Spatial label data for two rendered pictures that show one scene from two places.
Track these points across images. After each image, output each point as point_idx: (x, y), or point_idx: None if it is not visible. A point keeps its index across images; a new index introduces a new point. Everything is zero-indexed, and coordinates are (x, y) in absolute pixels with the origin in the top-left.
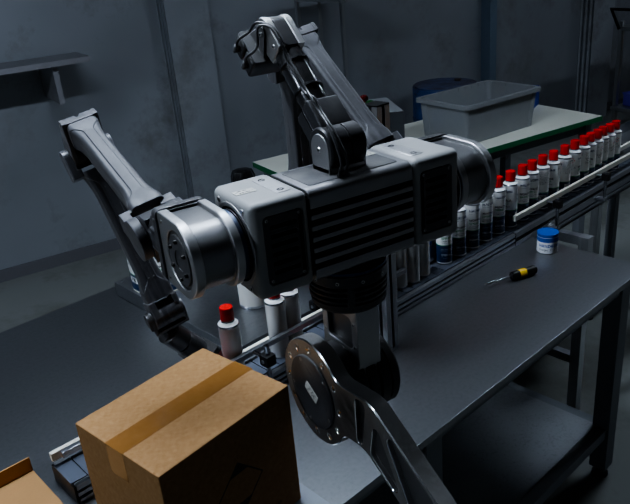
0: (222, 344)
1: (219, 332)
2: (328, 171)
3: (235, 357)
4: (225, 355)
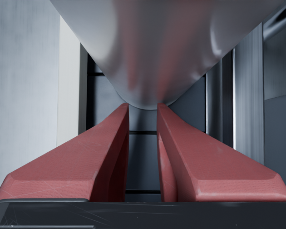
0: (162, 79)
1: (135, 34)
2: None
3: (239, 63)
4: (170, 92)
